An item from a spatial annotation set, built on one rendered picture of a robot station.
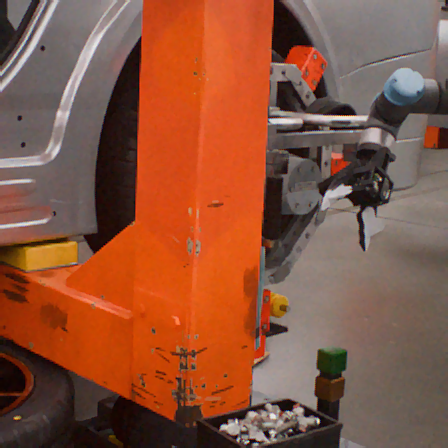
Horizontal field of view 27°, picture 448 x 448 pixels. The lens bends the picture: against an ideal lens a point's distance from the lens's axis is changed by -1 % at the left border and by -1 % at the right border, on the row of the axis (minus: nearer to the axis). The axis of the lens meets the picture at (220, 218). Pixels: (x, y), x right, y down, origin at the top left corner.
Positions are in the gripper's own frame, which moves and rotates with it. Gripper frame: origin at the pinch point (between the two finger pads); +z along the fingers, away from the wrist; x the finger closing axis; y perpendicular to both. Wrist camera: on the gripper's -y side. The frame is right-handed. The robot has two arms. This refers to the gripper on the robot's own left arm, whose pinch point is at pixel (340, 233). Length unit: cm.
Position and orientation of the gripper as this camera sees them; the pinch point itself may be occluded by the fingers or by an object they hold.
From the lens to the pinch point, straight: 195.3
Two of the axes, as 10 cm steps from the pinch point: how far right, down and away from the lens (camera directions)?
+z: -3.3, 8.2, -4.7
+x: 6.6, 5.6, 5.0
